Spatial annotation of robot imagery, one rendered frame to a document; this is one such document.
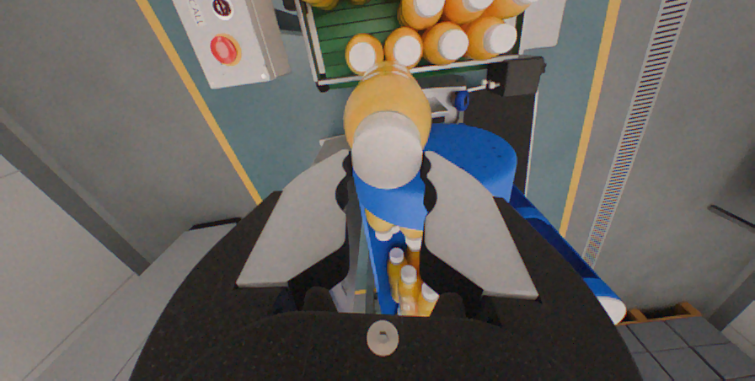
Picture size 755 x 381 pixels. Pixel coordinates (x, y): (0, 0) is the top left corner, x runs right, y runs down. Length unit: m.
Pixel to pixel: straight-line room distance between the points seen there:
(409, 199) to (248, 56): 0.31
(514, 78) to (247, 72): 0.47
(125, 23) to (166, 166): 0.95
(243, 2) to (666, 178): 2.83
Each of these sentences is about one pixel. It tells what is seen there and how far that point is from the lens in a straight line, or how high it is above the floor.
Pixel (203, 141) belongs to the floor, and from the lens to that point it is 2.02.
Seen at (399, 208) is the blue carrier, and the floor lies 1.22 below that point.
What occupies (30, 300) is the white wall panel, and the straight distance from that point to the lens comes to 2.98.
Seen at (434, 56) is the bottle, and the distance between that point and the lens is 0.43.
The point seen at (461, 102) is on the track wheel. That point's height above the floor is 0.98.
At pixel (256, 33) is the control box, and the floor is 1.09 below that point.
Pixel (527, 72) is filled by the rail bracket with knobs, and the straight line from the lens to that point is 0.55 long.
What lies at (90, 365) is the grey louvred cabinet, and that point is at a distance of 1.98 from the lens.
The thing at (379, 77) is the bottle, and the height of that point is 1.30.
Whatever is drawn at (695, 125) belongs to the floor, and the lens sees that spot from 2.68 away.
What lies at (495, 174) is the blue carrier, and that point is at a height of 1.20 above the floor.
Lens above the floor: 1.47
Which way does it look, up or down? 61 degrees down
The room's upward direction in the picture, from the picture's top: 179 degrees counter-clockwise
